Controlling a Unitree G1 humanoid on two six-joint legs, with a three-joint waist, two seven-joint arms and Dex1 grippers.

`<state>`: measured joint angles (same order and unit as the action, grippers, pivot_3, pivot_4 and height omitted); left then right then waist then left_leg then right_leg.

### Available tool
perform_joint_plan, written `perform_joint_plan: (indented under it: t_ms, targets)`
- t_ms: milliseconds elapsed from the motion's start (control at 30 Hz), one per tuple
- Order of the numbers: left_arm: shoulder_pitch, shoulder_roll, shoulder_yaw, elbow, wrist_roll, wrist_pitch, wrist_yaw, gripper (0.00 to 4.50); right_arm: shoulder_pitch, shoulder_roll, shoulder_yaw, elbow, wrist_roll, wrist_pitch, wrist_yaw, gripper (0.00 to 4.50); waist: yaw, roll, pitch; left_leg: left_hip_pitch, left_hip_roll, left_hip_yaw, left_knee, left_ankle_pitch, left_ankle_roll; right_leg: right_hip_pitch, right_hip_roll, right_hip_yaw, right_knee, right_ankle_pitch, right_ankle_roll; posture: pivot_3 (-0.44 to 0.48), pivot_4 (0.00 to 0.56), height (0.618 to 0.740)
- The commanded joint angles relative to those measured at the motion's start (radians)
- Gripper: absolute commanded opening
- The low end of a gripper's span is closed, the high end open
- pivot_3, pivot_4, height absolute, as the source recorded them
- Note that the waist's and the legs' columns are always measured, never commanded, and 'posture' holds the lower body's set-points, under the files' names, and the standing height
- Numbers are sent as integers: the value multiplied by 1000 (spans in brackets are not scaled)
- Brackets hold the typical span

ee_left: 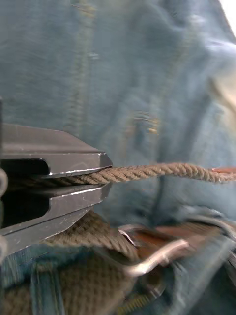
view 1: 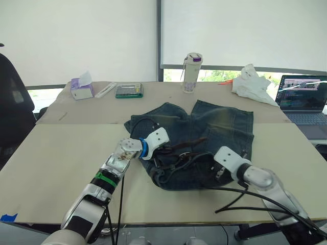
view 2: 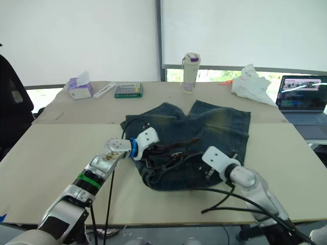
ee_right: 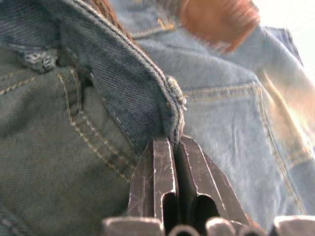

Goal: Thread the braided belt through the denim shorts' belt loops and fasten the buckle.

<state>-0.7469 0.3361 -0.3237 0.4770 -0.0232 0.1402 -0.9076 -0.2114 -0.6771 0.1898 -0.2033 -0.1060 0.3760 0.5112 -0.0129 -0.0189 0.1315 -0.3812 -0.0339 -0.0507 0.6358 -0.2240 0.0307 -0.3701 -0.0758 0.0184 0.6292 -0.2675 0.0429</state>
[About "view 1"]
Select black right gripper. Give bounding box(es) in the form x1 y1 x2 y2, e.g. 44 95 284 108
203 153 232 187

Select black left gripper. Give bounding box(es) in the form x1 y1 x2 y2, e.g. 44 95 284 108
152 143 173 169

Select dark brown braided belt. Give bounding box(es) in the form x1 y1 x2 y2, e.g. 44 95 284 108
153 136 209 174

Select blue denim shorts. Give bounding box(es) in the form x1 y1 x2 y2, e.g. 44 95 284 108
124 99 255 191

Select green-rimmed clear box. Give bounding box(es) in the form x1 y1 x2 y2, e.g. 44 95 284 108
115 83 144 99

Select black table base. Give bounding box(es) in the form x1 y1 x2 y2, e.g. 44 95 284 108
234 222 281 241

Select crumpled white plastic bag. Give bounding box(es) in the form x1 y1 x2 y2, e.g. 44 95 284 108
231 63 279 107

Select white flat long case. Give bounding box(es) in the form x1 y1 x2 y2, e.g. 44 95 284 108
95 82 118 99

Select white tumbler with purple lid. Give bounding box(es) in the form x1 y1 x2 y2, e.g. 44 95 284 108
181 52 203 94

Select purple tissue box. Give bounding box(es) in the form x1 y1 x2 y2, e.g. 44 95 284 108
70 70 96 101

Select grey open laptop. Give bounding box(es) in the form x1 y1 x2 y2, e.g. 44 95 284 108
274 74 327 140

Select black office chair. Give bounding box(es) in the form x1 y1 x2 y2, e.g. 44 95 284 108
0 42 48 171

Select blue tape piece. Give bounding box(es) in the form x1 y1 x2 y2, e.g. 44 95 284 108
0 213 18 222

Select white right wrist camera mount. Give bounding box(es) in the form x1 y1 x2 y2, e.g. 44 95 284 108
213 145 253 180

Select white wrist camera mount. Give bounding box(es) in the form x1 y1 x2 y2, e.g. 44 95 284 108
141 127 170 161
213 145 253 180

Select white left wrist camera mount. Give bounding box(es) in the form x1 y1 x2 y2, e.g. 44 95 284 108
141 127 170 161

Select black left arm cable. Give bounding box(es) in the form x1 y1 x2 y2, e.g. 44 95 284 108
106 117 158 245

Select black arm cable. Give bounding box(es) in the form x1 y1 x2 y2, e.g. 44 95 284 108
106 117 158 245
215 178 327 239

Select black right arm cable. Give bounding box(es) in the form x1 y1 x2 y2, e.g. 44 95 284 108
215 178 327 239

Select dark window frame post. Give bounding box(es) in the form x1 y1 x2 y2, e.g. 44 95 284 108
156 0 165 83

